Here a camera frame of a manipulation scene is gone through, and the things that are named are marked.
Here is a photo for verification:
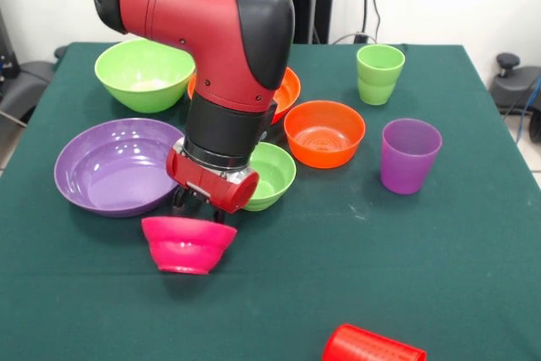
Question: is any green cup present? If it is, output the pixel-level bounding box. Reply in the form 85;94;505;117
356;44;407;107

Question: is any small green bowl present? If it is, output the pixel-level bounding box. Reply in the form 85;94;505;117
243;141;298;212

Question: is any large purple bowl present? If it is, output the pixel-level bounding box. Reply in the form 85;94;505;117
53;118;187;219

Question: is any large green bowl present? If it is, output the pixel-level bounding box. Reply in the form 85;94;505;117
94;38;197;115

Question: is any black pedestal leg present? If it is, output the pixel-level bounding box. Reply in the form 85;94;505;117
0;45;68;125
489;52;541;116

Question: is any purple cup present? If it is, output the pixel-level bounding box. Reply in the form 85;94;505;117
380;118;443;196

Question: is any small orange bowl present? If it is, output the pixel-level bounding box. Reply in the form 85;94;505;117
283;100;367;170

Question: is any large orange-red bowl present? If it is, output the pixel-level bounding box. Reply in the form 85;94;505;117
187;67;303;125

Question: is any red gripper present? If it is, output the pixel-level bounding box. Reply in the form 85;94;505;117
165;147;260;225

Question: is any pink bowl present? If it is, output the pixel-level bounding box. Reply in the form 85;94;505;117
140;216;238;276

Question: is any dark green tablecloth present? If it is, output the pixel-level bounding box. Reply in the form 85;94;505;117
0;41;541;361

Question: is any red cup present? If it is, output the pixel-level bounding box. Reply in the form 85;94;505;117
321;323;427;361

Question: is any blue cable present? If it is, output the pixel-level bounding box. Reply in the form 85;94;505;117
516;76;541;142

